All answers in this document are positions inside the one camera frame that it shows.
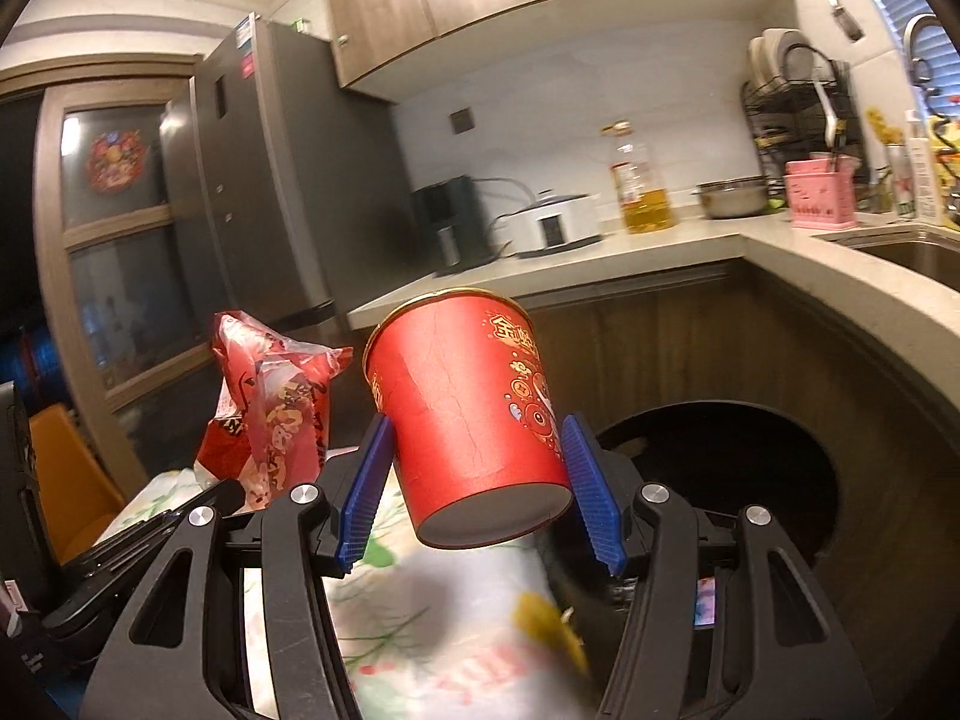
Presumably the red round door decoration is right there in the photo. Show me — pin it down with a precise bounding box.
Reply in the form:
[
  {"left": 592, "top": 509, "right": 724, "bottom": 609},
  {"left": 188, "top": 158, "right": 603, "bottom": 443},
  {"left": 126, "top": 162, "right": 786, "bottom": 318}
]
[{"left": 86, "top": 131, "right": 147, "bottom": 192}]

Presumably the yellow brush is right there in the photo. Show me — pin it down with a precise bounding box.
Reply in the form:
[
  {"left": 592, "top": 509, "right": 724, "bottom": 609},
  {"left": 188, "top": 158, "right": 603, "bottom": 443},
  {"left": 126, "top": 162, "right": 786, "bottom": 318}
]
[{"left": 866, "top": 106, "right": 905, "bottom": 147}]

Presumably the white bottle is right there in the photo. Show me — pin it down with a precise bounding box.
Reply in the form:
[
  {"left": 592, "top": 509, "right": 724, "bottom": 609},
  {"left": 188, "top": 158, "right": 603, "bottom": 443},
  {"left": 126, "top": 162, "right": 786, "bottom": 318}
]
[{"left": 904, "top": 111, "right": 938, "bottom": 218}]

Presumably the orange chair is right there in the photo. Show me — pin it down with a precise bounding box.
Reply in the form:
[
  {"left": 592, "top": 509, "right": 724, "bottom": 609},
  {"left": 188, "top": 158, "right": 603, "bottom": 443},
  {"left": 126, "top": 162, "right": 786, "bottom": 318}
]
[{"left": 28, "top": 403, "right": 128, "bottom": 563}]

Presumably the white rice cooker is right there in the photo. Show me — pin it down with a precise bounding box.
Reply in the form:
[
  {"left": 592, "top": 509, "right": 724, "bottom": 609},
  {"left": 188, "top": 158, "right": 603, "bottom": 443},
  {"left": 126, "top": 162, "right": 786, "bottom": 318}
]
[{"left": 501, "top": 191, "right": 607, "bottom": 256}]

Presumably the black air fryer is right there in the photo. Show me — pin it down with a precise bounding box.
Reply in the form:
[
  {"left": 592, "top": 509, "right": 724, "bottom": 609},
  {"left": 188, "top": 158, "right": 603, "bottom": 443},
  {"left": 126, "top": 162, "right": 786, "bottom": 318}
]
[{"left": 411, "top": 175, "right": 496, "bottom": 275}]

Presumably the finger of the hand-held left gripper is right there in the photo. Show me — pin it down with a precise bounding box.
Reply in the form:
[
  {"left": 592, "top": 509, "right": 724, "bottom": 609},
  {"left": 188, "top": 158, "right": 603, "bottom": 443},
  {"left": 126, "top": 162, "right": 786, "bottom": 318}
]
[
  {"left": 41, "top": 551, "right": 162, "bottom": 635},
  {"left": 90, "top": 476, "right": 248, "bottom": 565}
]

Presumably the black dish rack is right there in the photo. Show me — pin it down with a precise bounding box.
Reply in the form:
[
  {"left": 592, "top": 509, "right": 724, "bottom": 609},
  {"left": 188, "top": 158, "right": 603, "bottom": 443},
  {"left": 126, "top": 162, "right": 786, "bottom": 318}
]
[{"left": 741, "top": 41, "right": 871, "bottom": 200}]

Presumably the red paper cup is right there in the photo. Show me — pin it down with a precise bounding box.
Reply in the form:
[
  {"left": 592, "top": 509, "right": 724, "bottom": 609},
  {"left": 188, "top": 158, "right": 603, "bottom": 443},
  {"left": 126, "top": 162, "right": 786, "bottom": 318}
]
[{"left": 364, "top": 289, "right": 577, "bottom": 550}]

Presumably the steel kitchen faucet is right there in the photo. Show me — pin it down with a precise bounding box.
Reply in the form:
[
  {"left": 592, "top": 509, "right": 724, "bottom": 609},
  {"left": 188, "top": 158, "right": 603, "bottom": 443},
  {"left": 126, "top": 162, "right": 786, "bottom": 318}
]
[{"left": 902, "top": 13, "right": 960, "bottom": 226}]

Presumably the black power cable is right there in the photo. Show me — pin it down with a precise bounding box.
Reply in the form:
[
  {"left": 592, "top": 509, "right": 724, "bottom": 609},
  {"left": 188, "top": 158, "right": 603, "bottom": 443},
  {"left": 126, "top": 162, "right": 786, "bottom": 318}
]
[{"left": 476, "top": 176, "right": 541, "bottom": 252}]

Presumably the wooden glass door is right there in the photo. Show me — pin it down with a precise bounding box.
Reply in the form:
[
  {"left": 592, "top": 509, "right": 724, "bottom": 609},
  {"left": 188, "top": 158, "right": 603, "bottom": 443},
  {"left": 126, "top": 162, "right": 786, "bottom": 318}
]
[{"left": 34, "top": 52, "right": 218, "bottom": 421}]

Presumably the white ladle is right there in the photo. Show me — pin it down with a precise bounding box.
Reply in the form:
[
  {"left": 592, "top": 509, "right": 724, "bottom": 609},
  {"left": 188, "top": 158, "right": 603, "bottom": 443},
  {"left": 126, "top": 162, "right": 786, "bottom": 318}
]
[{"left": 814, "top": 82, "right": 845, "bottom": 147}]

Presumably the steel bowl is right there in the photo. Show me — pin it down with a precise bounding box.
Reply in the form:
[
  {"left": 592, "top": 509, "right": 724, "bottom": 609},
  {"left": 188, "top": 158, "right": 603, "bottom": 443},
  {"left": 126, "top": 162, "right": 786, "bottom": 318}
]
[{"left": 694, "top": 176, "right": 773, "bottom": 220}]

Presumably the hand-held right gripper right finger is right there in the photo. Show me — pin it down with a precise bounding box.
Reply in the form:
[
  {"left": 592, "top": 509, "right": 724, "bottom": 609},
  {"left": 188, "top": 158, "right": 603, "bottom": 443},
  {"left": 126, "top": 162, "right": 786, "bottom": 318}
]
[{"left": 561, "top": 412, "right": 878, "bottom": 720}]

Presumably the beige kitchen countertop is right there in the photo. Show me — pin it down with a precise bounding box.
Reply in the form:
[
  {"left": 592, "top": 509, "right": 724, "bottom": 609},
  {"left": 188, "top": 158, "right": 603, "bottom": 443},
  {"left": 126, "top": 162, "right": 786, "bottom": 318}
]
[{"left": 346, "top": 206, "right": 960, "bottom": 421}]

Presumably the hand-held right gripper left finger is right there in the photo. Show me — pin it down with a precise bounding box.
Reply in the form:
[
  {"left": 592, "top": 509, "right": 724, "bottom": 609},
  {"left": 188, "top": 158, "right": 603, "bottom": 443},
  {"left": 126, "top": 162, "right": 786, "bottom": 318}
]
[{"left": 79, "top": 414, "right": 396, "bottom": 720}]

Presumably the red printed plastic bag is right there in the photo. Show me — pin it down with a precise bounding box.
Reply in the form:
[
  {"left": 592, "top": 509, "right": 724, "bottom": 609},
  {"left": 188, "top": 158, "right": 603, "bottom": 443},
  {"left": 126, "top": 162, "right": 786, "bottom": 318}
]
[{"left": 195, "top": 311, "right": 353, "bottom": 515}]

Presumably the pink utensil holder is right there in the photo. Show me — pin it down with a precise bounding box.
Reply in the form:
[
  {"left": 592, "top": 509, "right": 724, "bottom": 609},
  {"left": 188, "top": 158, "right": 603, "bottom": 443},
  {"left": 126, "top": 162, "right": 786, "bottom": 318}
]
[{"left": 784, "top": 154, "right": 860, "bottom": 231}]

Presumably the cooking oil bottle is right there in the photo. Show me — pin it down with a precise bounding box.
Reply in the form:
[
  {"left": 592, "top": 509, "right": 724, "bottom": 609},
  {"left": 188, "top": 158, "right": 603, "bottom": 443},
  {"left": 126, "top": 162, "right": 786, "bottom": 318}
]
[{"left": 600, "top": 120, "right": 676, "bottom": 235}]

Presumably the black trash bin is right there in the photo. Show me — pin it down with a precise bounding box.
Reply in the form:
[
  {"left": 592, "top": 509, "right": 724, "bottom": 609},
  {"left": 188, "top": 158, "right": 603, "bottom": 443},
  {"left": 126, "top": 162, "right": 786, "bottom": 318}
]
[{"left": 536, "top": 399, "right": 839, "bottom": 698}]

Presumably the blue ribbed container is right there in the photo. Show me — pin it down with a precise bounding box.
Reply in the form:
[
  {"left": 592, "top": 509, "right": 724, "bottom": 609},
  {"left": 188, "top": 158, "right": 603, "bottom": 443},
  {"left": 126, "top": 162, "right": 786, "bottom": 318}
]
[{"left": 19, "top": 322, "right": 61, "bottom": 391}]

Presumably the dark grey refrigerator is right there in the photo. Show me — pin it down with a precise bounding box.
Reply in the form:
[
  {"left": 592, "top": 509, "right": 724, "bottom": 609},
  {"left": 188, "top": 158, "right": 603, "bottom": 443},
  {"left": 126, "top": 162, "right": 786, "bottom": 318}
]
[{"left": 159, "top": 13, "right": 413, "bottom": 376}]

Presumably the floral tablecloth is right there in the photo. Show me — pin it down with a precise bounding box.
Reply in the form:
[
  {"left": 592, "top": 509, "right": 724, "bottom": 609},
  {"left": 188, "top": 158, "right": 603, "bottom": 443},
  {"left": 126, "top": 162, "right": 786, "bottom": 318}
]
[{"left": 97, "top": 465, "right": 593, "bottom": 720}]

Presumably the steel sink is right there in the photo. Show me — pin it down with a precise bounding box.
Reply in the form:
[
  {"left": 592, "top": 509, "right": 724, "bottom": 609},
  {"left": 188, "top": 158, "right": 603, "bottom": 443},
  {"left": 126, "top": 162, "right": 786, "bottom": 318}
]
[{"left": 814, "top": 229, "right": 960, "bottom": 293}]

